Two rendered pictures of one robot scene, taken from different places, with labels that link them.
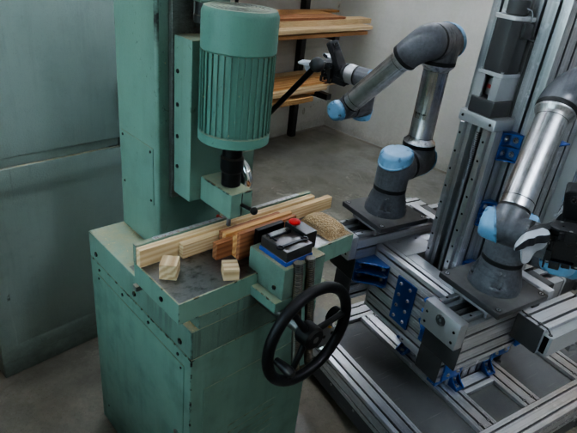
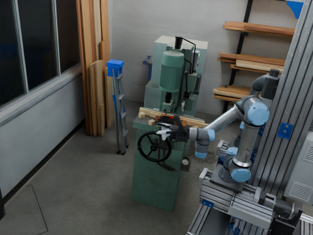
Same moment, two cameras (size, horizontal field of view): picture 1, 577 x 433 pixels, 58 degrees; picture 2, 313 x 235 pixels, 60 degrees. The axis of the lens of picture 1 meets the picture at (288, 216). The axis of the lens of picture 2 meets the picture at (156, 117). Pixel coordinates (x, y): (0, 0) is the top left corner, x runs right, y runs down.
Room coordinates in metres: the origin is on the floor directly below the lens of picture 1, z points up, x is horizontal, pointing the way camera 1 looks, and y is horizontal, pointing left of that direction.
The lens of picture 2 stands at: (0.00, -1.67, 2.02)
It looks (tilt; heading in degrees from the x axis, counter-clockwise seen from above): 27 degrees down; 58
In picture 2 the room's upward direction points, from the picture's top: 6 degrees clockwise
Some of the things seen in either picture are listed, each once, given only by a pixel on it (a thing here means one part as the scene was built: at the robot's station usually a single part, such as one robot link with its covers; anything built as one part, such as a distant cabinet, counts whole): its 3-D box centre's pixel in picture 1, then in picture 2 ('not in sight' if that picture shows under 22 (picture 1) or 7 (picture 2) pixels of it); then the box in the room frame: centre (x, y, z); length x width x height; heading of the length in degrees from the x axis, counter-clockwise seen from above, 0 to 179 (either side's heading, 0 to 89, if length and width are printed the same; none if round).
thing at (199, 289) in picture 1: (263, 264); (166, 128); (1.19, 0.05, 0.87); 0.61 x 0.30 x 0.06; 135
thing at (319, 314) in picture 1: (315, 324); (186, 163); (1.32, -0.13, 0.58); 0.12 x 0.08 x 0.08; 45
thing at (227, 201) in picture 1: (226, 197); (167, 106); (1.25, 0.17, 1.03); 0.14 x 0.07 x 0.09; 45
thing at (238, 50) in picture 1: (237, 76); (171, 72); (1.23, 0.16, 1.35); 0.18 x 0.18 x 0.31
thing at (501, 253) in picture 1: (513, 235); (234, 158); (1.30, -0.63, 0.98); 0.13 x 0.12 x 0.14; 60
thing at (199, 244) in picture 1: (264, 222); (179, 120); (1.32, 0.07, 0.92); 0.55 x 0.02 x 0.04; 135
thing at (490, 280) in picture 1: (498, 269); (230, 170); (1.31, -0.63, 0.87); 0.15 x 0.15 x 0.10
